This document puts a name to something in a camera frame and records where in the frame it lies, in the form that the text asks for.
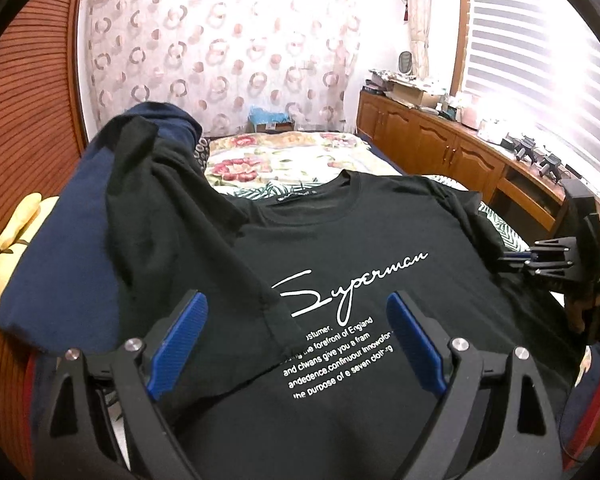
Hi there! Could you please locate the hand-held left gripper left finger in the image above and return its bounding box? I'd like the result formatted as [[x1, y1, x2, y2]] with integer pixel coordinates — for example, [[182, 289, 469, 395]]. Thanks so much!
[[35, 290, 211, 480]]

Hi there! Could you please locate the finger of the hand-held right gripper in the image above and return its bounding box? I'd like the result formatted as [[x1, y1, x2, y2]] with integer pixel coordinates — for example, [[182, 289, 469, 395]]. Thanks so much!
[[500, 260, 577, 292], [497, 239, 576, 263]]

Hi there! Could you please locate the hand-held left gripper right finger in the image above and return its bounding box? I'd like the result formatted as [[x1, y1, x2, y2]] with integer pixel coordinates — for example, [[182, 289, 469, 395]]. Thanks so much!
[[386, 290, 563, 480]]

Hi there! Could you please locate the black printed t-shirt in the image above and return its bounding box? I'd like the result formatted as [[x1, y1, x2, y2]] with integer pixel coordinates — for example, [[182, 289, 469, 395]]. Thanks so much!
[[105, 115, 586, 480]]

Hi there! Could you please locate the person's right hand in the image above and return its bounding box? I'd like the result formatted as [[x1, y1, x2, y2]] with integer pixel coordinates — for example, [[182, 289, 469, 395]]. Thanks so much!
[[564, 285, 600, 336]]

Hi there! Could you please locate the palm leaf bed sheet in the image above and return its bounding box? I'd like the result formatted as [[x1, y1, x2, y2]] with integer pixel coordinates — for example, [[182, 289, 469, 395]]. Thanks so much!
[[215, 172, 531, 253]]

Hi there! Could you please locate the red and blue bag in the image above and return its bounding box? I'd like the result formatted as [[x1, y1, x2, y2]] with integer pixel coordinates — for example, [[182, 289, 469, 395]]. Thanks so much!
[[570, 350, 600, 461]]

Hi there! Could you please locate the pink jar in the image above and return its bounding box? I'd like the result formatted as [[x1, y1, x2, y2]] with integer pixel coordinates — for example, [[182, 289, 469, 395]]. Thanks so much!
[[460, 95, 483, 128]]

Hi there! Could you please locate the navy blue folded blanket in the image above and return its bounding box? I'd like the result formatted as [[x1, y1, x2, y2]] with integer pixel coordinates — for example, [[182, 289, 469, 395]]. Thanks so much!
[[0, 101, 206, 356]]

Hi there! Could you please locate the wooden cabinet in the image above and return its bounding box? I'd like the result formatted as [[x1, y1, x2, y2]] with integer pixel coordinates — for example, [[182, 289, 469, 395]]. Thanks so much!
[[355, 89, 600, 233]]

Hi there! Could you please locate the dark patterned folded cloth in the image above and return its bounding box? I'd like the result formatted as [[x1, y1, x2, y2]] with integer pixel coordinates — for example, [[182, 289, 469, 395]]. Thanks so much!
[[192, 137, 211, 171]]

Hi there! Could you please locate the yellow plush toy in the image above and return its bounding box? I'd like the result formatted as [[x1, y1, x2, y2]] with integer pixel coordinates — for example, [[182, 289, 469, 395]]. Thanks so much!
[[0, 195, 61, 311]]

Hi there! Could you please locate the cardboard box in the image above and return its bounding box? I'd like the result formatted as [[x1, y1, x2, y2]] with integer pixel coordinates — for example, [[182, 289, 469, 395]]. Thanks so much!
[[390, 77, 441, 108]]

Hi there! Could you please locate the floral quilt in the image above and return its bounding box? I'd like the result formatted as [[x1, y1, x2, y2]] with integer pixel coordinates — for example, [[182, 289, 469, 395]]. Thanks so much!
[[202, 131, 376, 201]]

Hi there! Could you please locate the white window blind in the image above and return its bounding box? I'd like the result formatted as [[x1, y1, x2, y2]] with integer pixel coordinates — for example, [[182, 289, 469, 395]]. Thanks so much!
[[467, 0, 600, 186]]

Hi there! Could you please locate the blue cloth box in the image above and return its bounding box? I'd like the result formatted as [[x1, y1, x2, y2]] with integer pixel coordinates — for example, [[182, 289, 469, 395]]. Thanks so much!
[[247, 106, 296, 133]]

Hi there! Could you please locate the beige side curtain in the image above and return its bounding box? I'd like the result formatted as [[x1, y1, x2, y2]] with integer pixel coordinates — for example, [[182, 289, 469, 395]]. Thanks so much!
[[405, 0, 473, 96]]

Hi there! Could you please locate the wooden louvered door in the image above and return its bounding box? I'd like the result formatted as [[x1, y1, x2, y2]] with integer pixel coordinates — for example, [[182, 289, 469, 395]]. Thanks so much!
[[0, 0, 88, 461]]

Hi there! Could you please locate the circle patterned curtain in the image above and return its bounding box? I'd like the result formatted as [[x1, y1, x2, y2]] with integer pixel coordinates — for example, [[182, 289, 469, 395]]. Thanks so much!
[[80, 0, 401, 136]]

